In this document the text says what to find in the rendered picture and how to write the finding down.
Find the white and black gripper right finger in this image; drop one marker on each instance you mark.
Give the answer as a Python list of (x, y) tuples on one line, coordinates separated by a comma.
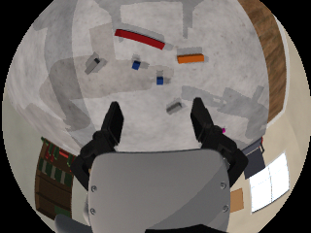
[(212, 135)]

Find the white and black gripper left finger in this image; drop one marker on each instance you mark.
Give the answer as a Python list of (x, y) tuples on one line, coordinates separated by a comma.
[(102, 141)]

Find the red rod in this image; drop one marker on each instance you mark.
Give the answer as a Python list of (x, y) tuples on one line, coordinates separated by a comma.
[(140, 38)]

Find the orange rod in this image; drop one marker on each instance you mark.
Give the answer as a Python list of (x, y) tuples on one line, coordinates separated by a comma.
[(190, 58)]

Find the small blue block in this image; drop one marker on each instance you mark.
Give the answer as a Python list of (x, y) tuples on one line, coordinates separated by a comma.
[(136, 65), (159, 80)]

